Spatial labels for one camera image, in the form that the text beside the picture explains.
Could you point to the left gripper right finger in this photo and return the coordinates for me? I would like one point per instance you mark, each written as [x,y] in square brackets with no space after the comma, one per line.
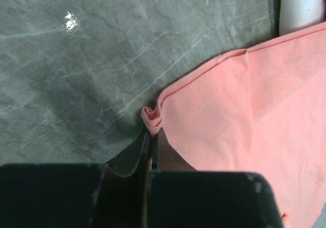
[177,195]

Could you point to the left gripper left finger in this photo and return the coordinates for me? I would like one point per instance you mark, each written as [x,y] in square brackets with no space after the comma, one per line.
[106,194]

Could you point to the salmon pink t-shirt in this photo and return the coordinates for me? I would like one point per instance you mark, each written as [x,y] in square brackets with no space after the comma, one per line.
[260,109]

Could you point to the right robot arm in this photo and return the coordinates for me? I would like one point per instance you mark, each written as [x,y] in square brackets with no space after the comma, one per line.
[299,14]

